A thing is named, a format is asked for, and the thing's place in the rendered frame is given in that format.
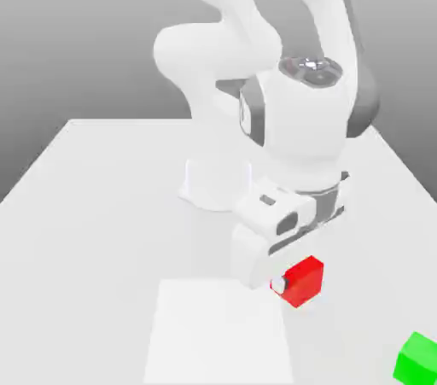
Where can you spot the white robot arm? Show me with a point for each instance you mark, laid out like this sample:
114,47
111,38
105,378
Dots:
300,111

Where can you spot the small red cube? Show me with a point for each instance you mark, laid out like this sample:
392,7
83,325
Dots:
304,282

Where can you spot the small green cube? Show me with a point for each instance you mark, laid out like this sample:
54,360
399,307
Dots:
418,359

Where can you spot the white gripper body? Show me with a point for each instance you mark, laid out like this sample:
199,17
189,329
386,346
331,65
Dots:
249,255

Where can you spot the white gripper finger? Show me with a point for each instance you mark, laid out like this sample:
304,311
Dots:
278,285

